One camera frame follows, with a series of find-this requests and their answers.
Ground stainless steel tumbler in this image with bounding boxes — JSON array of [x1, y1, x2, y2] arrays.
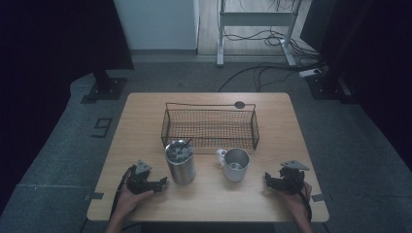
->
[[164, 139, 197, 186]]

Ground black floor cables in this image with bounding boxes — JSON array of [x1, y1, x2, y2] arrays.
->
[[218, 27, 328, 93]]

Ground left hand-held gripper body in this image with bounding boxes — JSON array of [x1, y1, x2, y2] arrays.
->
[[125, 159, 154, 195]]

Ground black straw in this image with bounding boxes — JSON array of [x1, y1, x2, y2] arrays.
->
[[177, 138, 193, 155]]

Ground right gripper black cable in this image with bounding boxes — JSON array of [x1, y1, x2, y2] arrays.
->
[[295, 181, 313, 222]]

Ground black stand base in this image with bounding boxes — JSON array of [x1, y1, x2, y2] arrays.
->
[[305, 72, 359, 105], [81, 69, 128, 105]]

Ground white power strip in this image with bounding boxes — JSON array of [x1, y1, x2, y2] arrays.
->
[[298, 68, 323, 79]]

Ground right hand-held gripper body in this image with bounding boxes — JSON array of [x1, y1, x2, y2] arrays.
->
[[277, 159, 310, 196]]

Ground white mug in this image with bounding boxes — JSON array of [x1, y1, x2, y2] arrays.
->
[[216, 147, 251, 183]]

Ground white metal desk frame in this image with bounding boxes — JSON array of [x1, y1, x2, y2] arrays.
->
[[216, 0, 303, 68]]

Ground person's right hand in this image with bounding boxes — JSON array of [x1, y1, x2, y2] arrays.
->
[[279, 182, 314, 222]]

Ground person's left hand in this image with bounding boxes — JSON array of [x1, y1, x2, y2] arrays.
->
[[117, 188, 155, 221]]

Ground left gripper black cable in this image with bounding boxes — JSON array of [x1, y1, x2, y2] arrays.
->
[[109, 165, 135, 219]]

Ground black wire mesh basket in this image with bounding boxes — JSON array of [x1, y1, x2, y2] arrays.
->
[[160, 102, 260, 155]]

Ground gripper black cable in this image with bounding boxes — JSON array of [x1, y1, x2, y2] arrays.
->
[[295, 181, 313, 222], [109, 165, 135, 219]]

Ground dark curtain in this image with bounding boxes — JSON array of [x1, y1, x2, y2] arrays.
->
[[299, 0, 412, 169], [0, 0, 135, 215]]

